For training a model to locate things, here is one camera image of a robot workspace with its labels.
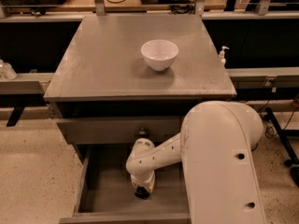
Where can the grey open middle drawer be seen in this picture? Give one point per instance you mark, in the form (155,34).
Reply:
(106,195)

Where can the grey top drawer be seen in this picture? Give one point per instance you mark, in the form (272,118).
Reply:
(88,131)

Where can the round metal drawer knob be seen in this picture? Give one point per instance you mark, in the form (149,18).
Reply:
(142,132)

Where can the white ceramic bowl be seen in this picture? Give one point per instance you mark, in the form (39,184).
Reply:
(159,54)

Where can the white pump bottle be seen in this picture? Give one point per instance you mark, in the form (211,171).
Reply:
(222,54)

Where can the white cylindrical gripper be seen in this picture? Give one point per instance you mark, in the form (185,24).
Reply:
(142,181)

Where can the black rxbar chocolate bar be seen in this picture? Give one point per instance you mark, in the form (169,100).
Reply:
(142,193)

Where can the black stand base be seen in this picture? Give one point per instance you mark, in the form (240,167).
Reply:
(293,160)

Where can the grey wooden drawer cabinet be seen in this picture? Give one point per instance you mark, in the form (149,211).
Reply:
(103,73)

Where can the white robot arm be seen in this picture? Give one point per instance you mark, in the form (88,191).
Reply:
(214,146)

